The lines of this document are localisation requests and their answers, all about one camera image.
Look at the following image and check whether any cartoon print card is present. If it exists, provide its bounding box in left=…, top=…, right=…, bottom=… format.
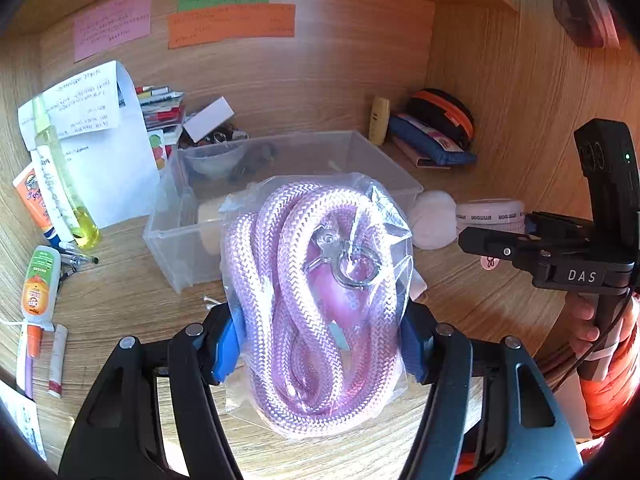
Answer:
left=148, top=130, right=169, bottom=171

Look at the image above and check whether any orange paper note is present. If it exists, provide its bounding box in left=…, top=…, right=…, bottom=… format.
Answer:
left=167, top=3, right=297, bottom=51

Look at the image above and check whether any yellow spray bottle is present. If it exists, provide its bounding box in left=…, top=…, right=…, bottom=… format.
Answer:
left=31, top=95, right=102, bottom=251

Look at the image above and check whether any wooden desktop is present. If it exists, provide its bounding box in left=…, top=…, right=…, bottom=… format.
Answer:
left=0, top=125, right=591, bottom=480

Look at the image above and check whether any pink notebook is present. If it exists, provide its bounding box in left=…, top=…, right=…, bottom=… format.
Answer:
left=392, top=135, right=451, bottom=170

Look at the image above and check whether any pink paper note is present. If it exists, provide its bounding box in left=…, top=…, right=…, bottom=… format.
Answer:
left=74, top=0, right=153, bottom=63

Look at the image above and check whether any green paper note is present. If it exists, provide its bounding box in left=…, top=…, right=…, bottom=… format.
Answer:
left=176, top=0, right=271, bottom=12

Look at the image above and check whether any metal keychain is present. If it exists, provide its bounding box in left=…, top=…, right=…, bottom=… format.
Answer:
left=200, top=122, right=249, bottom=147

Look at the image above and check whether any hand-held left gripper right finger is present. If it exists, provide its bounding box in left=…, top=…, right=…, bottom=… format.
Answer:
left=397, top=302, right=586, bottom=480

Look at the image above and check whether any white round container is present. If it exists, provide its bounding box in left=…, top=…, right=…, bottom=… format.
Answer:
left=455, top=199, right=527, bottom=235

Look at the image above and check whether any white small box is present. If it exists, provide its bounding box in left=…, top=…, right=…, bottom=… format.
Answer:
left=182, top=97, right=235, bottom=143

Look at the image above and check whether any person's right hand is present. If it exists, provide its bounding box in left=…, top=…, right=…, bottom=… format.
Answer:
left=567, top=300, right=602, bottom=358

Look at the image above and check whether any white paper sheet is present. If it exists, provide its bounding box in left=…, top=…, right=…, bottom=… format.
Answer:
left=17, top=60, right=162, bottom=231

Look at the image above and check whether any green orange label bottle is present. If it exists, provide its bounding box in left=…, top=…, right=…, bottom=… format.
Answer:
left=20, top=246, right=62, bottom=361

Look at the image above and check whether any clear plastic storage box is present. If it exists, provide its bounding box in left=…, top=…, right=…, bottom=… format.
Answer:
left=143, top=130, right=424, bottom=294

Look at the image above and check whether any blue pouch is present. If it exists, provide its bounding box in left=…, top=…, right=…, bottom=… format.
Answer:
left=387, top=112, right=478, bottom=167

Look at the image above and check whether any stack of booklets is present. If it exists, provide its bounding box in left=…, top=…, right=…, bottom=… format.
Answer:
left=135, top=85, right=186, bottom=150

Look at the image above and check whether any clear plastic bowl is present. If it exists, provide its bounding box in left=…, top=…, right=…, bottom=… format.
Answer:
left=183, top=141, right=247, bottom=179

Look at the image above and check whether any pink rope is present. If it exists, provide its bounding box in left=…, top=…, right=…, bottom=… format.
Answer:
left=219, top=172, right=427, bottom=441

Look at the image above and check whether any beige round sponge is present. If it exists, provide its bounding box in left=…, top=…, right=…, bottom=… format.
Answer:
left=197, top=200, right=224, bottom=256

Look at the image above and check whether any black orange round case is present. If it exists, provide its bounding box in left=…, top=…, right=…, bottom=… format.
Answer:
left=405, top=88, right=476, bottom=151

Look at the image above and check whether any white printed packet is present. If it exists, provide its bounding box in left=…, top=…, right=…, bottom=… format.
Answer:
left=0, top=380, right=48, bottom=461

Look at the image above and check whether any white tube with red cap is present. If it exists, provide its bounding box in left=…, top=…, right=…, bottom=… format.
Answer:
left=47, top=323, right=69, bottom=399

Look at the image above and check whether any dark red bag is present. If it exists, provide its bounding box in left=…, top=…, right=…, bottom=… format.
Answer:
left=552, top=0, right=623, bottom=50

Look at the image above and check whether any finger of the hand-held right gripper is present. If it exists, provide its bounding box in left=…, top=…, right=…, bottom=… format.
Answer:
left=524, top=211, right=596, bottom=237
left=458, top=226, right=553, bottom=272

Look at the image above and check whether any person's right forearm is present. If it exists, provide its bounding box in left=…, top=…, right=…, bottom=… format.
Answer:
left=580, top=340, right=640, bottom=437

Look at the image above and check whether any orange sunscreen tube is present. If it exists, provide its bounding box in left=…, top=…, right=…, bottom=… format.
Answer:
left=12, top=164, right=73, bottom=243

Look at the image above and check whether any black cable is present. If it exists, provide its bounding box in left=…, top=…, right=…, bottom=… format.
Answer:
left=537, top=287, right=636, bottom=392

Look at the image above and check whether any small printed paper note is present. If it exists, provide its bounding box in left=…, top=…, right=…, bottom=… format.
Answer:
left=42, top=62, right=124, bottom=139

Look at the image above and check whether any yellow small bottle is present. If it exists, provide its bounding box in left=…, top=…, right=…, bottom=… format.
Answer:
left=368, top=96, right=392, bottom=146

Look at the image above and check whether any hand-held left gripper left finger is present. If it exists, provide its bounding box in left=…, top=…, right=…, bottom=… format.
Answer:
left=57, top=302, right=251, bottom=480

